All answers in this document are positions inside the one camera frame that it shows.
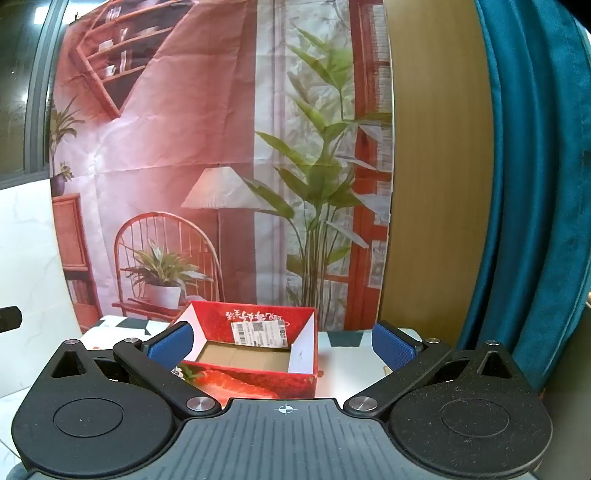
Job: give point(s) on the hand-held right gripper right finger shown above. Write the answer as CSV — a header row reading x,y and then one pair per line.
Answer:
x,y
393,345

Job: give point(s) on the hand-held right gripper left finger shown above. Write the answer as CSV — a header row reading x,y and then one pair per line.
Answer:
x,y
171,344

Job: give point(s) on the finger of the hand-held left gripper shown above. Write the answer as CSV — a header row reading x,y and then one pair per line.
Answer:
x,y
10,319

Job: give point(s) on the red strawberry print cardboard box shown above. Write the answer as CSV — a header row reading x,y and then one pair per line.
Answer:
x,y
258,384

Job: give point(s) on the printed cartoon tablecloth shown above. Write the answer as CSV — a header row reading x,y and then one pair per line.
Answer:
x,y
351,369

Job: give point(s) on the wooden panel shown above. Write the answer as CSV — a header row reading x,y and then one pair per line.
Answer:
x,y
438,161

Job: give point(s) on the printed room scene backdrop cloth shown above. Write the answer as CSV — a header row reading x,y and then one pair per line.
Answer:
x,y
184,152

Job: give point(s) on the teal curtain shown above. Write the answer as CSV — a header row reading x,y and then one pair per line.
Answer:
x,y
535,184

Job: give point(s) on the dark framed window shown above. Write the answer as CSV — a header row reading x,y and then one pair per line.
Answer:
x,y
23,92

